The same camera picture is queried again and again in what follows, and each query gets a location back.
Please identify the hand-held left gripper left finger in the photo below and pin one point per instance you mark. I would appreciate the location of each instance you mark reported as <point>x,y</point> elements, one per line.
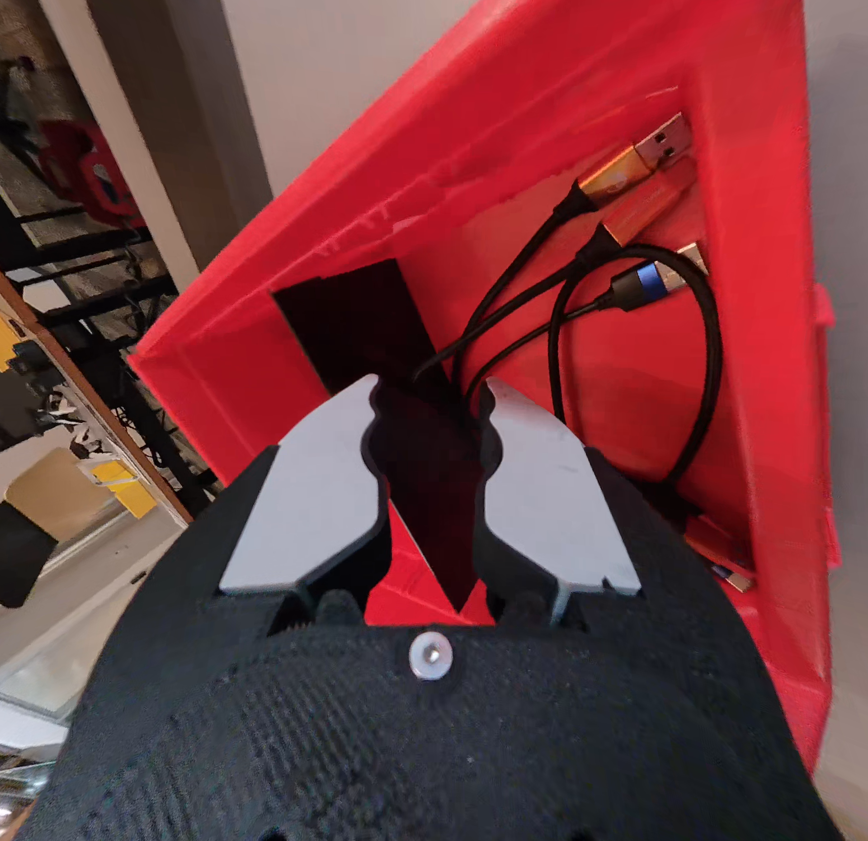
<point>319,488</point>

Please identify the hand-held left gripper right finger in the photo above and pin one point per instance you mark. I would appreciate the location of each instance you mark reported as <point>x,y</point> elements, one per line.
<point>549,502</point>

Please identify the red storage bin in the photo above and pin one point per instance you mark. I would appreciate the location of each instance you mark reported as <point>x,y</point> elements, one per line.
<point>542,95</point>

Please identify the black bin divider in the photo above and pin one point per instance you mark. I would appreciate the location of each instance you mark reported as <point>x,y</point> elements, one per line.
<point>352,319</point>

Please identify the yellow storage bin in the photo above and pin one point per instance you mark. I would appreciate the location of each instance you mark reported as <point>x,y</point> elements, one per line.
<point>129,492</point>

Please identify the dark-legged side table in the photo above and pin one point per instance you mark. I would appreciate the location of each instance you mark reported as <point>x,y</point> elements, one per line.
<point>108,414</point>

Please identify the black and tan chair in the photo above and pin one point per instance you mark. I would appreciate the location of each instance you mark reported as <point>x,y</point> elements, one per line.
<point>54,495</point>

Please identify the red floor bag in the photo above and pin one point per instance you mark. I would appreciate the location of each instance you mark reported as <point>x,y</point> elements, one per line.
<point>74,169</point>

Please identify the black rectangular desk mat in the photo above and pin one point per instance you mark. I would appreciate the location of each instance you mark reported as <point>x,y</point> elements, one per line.
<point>169,108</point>

